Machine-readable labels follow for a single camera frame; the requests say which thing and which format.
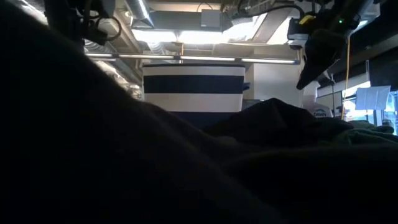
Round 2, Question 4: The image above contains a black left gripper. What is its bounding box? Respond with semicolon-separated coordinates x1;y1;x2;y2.
43;0;109;47

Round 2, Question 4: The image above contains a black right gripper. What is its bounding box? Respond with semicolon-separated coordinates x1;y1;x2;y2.
296;0;374;91

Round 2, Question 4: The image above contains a dark green button shirt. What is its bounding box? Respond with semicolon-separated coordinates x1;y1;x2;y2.
338;119;398;147

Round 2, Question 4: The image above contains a black garment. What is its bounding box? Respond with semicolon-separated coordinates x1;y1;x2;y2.
0;0;398;224

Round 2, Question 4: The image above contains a navy white-striped fabric bin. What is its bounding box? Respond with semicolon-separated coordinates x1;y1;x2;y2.
142;63;251;130

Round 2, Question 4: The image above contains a clear spray bottle blue trigger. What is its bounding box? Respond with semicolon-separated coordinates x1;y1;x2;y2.
303;80;334;119

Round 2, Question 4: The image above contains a white hanging sheet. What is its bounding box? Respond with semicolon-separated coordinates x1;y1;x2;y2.
355;85;392;111

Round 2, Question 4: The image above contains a grey ceiling box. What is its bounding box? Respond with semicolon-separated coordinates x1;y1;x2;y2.
200;9;225;32

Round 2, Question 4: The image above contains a bright ceiling light panel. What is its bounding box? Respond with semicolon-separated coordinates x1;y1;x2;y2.
132;28;233;45

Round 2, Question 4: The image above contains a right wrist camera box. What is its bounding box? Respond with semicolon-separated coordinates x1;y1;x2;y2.
286;14;317;50

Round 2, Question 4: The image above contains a yellow hanging cable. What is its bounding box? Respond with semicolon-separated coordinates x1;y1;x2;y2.
341;36;351;121

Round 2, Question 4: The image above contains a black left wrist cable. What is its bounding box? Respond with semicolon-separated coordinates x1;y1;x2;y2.
93;16;123;42

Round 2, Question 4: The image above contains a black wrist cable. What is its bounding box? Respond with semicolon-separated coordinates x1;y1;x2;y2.
93;16;123;42
239;2;306;20

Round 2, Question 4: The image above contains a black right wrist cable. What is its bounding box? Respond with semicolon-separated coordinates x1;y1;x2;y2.
239;2;306;20

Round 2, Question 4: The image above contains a smooth round silver duct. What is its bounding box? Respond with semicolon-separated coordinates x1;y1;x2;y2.
125;0;155;29

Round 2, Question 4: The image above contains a corrugated silver ventilation duct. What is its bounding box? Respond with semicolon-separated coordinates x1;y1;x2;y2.
83;39;144;86

